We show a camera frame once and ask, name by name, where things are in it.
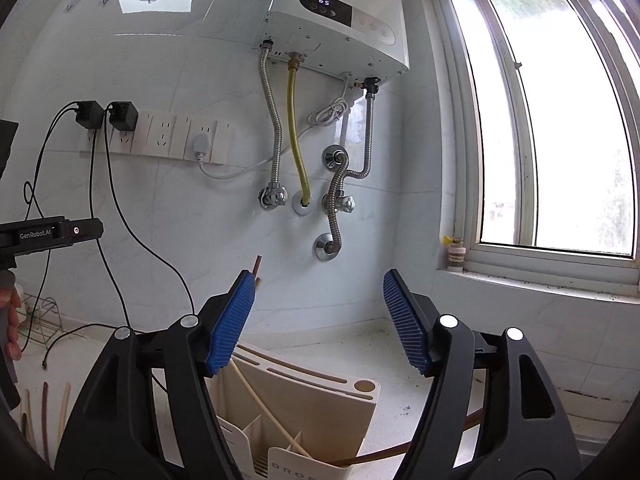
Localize white wall water heater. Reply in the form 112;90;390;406
252;0;411;78

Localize small bottle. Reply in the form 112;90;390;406
442;235;468;273

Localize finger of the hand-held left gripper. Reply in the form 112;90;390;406
64;216;105;247

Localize short corrugated steel hose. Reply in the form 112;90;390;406
314;212;346;262

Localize beige plastic utensil holder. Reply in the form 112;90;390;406
210;340;383;480

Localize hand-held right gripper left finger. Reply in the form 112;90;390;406
52;269;257;480

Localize steel wall pipe fitting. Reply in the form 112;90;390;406
322;144;351;171

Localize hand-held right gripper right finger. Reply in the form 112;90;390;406
383;268;583;480

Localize bent corrugated steel hose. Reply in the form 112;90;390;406
327;77;381;201

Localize white framed window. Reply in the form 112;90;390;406
425;0;640;306

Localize black cable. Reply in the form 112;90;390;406
89;130;132;328
42;323;166;372
20;101;81;346
102;107;197;317

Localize white wall outlet row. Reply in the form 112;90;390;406
80;110;232;165

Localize metal wire rack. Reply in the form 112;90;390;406
22;296;63;348

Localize steel angle valve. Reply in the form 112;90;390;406
322;192;358;216
257;185;290;211

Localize black power adapter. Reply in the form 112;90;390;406
107;101;139;132
75;101;104;131

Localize yellow gas hose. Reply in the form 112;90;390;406
286;50;312;208

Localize long corrugated steel hose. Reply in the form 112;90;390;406
259;42;285;191

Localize person's left hand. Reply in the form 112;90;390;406
0;287;24;361

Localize white power cord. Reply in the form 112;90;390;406
192;80;353;181

